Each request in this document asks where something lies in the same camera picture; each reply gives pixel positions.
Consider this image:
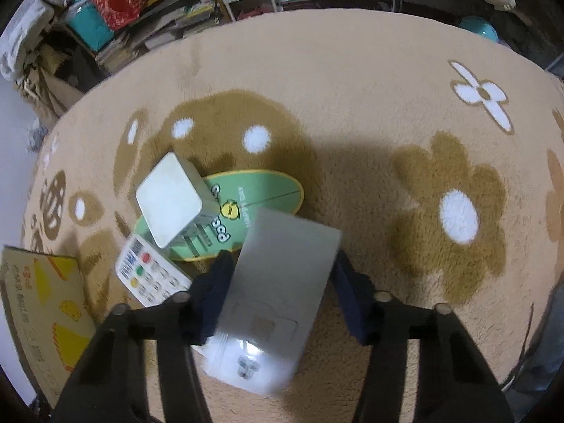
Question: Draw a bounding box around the wooden bookshelf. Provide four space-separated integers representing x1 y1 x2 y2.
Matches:
53 0 231 74

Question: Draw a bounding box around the brown hanging coat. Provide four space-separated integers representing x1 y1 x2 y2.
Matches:
14 44 84 131

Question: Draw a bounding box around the brown cardboard box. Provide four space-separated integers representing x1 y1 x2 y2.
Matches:
1 246 97 407

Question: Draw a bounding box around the white cube charger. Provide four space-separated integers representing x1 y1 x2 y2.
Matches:
136 152 220 248

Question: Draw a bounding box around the white rectangular power adapter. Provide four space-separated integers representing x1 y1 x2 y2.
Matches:
204 208 341 395

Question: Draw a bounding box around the green cartoon coaster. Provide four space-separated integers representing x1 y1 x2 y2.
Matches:
129 170 304 262

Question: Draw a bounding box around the white remote control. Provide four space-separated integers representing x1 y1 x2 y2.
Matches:
115 233 192 307

